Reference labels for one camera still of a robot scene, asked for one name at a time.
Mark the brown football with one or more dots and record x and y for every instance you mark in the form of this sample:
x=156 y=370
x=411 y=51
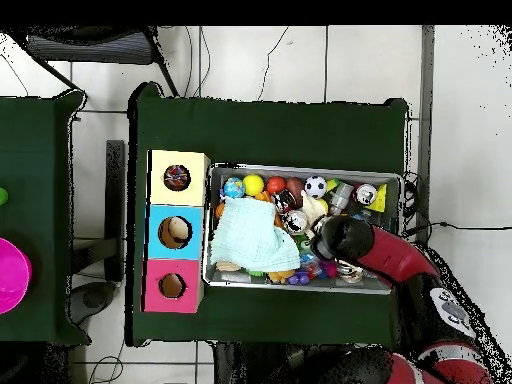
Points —
x=296 y=188

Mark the mint green waffle cloth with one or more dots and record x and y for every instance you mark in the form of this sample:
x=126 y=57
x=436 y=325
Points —
x=252 y=236

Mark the yellow ball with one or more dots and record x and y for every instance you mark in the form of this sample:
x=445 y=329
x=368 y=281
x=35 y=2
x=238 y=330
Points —
x=253 y=185

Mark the dark grey oval base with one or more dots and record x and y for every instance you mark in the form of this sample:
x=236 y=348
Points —
x=94 y=298

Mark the globe print ball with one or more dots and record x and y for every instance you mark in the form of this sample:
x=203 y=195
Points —
x=234 y=188

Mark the silver top drink can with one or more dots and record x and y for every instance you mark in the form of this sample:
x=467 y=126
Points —
x=364 y=194

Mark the wooden box with three holes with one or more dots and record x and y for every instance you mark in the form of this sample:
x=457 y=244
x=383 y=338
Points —
x=188 y=272

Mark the crushed black drink can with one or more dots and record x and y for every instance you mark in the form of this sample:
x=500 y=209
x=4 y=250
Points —
x=283 y=200

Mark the black mesh chair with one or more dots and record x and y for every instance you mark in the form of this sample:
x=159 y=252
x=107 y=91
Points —
x=92 y=48

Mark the small green object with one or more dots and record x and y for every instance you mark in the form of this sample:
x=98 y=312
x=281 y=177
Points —
x=2 y=196

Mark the black upright panel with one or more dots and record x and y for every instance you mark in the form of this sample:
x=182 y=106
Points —
x=114 y=180

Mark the pink round disc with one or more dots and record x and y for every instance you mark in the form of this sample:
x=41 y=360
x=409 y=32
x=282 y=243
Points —
x=12 y=276

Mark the yellow plastic block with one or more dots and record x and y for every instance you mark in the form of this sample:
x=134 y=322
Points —
x=380 y=202

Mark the colourful spotted cloth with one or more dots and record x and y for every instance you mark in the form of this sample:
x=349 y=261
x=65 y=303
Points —
x=176 y=178

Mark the orange ball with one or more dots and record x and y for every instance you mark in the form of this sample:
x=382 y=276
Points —
x=276 y=184

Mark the cream waffle cloth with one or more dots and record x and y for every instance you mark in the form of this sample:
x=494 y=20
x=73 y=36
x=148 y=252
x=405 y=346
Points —
x=312 y=210

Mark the small soccer ball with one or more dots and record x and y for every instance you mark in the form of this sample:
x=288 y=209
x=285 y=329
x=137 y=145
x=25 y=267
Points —
x=315 y=186

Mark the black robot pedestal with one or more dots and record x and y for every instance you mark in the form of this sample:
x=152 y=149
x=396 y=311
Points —
x=256 y=364

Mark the dark green side tablecloth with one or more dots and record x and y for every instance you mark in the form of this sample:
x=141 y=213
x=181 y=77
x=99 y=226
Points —
x=36 y=160

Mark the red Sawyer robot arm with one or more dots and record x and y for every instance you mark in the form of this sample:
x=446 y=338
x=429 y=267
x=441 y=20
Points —
x=392 y=256

